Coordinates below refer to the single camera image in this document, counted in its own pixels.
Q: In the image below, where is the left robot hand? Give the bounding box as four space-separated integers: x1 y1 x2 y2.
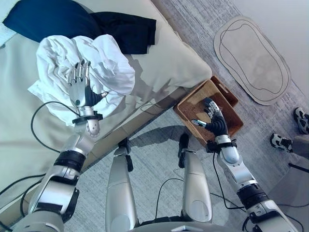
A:
67 60 109 109

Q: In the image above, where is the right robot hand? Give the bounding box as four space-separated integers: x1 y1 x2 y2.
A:
191 97 229 138

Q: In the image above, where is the white crumpled garment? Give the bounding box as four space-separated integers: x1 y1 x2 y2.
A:
27 34 136 127

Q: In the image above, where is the brown woven basket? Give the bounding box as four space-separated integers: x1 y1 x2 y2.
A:
173 79 244 146

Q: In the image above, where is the beige sofa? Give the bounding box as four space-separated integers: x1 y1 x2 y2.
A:
0 0 212 213

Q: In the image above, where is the right silver robot leg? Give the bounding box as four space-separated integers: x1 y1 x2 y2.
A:
177 133 213 223

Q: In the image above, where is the silver robot leg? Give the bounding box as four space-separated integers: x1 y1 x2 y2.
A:
177 133 213 223
105 138 141 232

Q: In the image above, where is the black and white sneaker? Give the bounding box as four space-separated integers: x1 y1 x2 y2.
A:
269 132 294 153
293 106 309 135

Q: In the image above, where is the grey outlined oval rug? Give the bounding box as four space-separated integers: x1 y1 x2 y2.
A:
213 14 291 106

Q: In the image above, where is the dark navy garment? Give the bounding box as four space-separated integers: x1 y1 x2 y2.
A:
2 0 102 44

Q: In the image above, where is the black garment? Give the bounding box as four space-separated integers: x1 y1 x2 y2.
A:
89 11 157 55

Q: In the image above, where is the white textured pillow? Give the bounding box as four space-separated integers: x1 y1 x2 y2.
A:
0 23 17 48

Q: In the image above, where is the left silver robot leg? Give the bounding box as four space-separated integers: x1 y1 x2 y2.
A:
105 138 141 232

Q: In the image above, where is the grey robot torso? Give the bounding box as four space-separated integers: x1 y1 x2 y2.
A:
131 216 205 232

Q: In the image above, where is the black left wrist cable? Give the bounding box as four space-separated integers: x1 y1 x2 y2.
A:
30 101 79 153

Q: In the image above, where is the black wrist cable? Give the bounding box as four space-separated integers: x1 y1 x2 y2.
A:
211 152 247 210
30 101 79 153

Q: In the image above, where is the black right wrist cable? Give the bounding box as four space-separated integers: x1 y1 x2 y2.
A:
211 152 247 210

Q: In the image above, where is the black floor cable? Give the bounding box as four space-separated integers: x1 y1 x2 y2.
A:
154 177 186 218

